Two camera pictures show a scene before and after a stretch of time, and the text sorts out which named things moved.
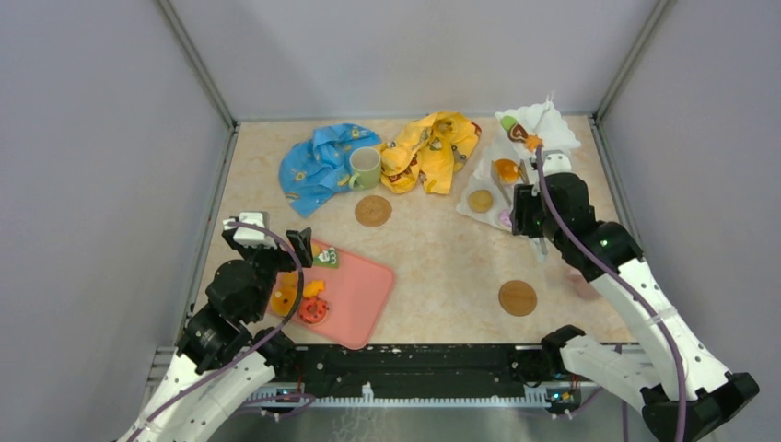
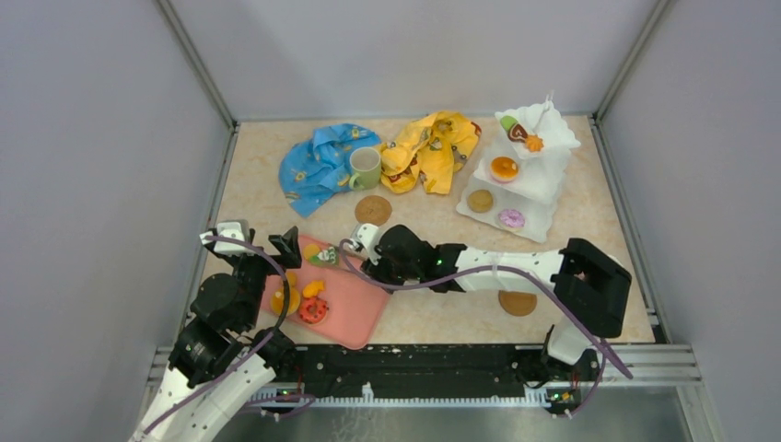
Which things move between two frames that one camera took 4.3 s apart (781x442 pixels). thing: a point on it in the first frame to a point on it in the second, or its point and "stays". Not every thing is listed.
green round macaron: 507,122 stays
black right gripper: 524,202 to 375,268
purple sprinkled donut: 505,217 stays
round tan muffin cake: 481,201 stays
